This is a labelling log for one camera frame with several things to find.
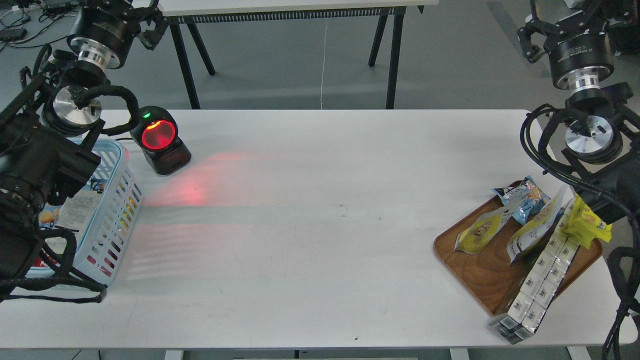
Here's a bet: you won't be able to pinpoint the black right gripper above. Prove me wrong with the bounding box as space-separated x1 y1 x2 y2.
517 0 640 91

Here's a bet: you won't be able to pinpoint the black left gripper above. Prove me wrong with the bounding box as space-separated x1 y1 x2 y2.
66 0 169 69

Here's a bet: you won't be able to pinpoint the yellow white snack pouch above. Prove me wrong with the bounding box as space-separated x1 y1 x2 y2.
454 206 514 255

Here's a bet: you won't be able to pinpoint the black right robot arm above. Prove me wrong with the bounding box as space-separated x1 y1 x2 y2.
517 0 640 360

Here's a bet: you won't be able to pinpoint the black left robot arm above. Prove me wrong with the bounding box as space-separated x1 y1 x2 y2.
0 0 169 304

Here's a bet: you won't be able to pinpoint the blue snack bag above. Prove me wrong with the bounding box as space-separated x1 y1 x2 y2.
493 175 551 226

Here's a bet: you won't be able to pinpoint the white snack packet in basket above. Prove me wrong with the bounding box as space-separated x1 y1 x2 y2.
54 190 103 235

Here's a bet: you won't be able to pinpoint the yellow cartoon snack pack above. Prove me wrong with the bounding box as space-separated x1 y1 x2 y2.
558 194 612 249

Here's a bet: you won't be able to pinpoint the yellow silver snack pouch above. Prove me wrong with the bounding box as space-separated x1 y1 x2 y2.
506 184 569 264

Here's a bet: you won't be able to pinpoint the light blue plastic basket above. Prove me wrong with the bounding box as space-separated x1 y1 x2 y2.
25 138 145 291

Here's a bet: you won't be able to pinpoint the blue chips bag in basket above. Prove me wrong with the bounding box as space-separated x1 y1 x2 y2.
38 203 62 230

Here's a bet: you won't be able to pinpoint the long white boxed snack pack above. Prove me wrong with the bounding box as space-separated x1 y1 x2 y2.
488 199 580 345

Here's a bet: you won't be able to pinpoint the white table black legs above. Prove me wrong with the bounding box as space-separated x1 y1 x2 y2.
158 0 434 110

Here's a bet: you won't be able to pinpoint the black barcode scanner red window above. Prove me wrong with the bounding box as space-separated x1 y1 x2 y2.
130 105 192 176

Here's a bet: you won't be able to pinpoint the brown wooden tray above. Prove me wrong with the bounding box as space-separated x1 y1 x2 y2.
433 180 603 316

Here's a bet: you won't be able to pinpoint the black floor cables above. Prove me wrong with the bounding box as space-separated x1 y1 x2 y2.
0 0 76 51

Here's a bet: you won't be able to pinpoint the white hanging cable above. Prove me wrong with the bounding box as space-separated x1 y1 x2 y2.
320 19 328 110

